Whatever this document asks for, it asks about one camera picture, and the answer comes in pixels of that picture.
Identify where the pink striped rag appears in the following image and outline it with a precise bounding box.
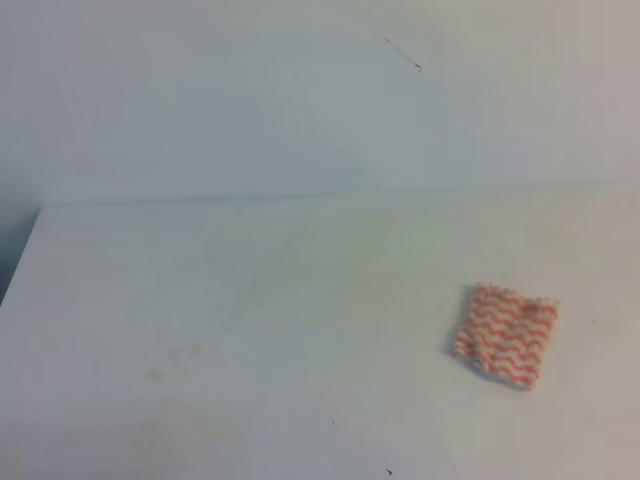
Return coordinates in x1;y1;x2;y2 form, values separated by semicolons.
450;283;559;391

